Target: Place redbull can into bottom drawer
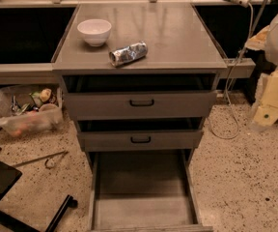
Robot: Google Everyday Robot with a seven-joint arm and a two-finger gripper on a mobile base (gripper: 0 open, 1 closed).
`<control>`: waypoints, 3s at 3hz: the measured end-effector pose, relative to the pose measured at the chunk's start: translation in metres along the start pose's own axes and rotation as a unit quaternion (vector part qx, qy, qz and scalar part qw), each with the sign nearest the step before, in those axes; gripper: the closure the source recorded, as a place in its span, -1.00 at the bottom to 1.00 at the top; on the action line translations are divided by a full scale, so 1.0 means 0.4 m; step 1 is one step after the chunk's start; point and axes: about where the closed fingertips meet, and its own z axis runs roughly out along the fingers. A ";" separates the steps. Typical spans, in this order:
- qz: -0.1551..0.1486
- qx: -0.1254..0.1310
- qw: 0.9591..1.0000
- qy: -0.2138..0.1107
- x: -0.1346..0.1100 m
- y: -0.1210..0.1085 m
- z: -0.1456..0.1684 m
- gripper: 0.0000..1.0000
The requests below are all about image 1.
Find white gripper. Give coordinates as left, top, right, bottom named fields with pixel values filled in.
left=245, top=15, right=278, bottom=128

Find grey middle drawer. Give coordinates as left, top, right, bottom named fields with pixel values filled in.
left=78, top=118, right=203, bottom=152

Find grey drawer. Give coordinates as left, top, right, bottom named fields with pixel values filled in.
left=87, top=150, right=213, bottom=232
left=63, top=73, right=216, bottom=120
left=78, top=118, right=203, bottom=152

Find grey top drawer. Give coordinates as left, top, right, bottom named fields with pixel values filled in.
left=63, top=73, right=216, bottom=120

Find grey drawer cabinet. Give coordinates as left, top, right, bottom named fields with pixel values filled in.
left=53, top=2, right=226, bottom=232

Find grey bottom drawer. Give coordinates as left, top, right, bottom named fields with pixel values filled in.
left=87, top=150, right=213, bottom=232

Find white ceramic bowl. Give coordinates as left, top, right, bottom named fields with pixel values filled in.
left=77, top=19, right=112, bottom=46

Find metal rod with hook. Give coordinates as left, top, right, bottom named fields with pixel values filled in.
left=11, top=151, right=69, bottom=168

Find clear plastic bin with items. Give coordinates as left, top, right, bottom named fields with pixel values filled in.
left=0, top=84, right=63, bottom=137

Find black chair base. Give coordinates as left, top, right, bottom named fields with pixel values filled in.
left=0, top=160, right=78, bottom=232

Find white cable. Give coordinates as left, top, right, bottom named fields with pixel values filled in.
left=208, top=2, right=255, bottom=140

